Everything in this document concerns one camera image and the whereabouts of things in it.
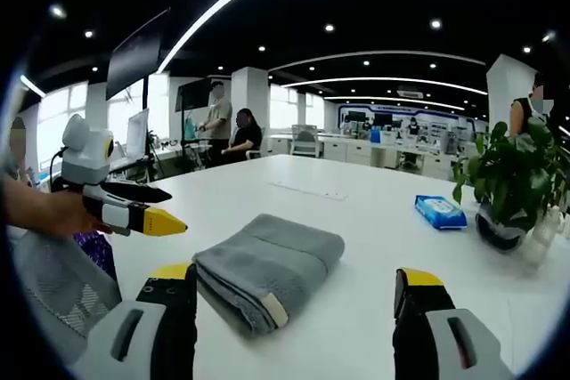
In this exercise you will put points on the purple patterned cloth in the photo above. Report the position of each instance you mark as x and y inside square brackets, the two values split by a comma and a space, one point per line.
[98, 253]

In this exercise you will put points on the blue box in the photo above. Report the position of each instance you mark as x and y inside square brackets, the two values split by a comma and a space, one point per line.
[375, 136]

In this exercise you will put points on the person's left hand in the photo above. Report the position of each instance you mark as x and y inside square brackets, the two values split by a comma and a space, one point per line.
[67, 215]

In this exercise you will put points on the black hanging screen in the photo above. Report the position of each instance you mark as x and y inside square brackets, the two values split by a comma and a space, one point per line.
[135, 57]

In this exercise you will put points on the dark grey plant pot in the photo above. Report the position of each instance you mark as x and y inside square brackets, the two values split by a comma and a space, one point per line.
[496, 233]

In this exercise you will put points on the green potted plant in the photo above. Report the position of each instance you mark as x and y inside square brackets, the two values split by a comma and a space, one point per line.
[512, 171]

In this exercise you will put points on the white desktop monitor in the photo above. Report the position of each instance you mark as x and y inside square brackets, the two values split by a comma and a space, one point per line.
[138, 133]

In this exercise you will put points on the black screen on stand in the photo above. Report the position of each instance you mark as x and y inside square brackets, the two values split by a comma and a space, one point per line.
[192, 94]

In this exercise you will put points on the blue wet wipes packet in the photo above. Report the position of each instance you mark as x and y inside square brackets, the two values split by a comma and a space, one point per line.
[438, 212]

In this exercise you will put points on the white ribbed bottle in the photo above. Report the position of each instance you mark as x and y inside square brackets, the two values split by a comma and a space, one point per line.
[544, 237]

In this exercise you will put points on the grey towel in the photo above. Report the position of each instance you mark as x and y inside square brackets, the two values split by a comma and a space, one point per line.
[271, 260]

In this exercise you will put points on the row of white desks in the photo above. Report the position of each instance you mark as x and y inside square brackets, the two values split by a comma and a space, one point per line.
[356, 151]

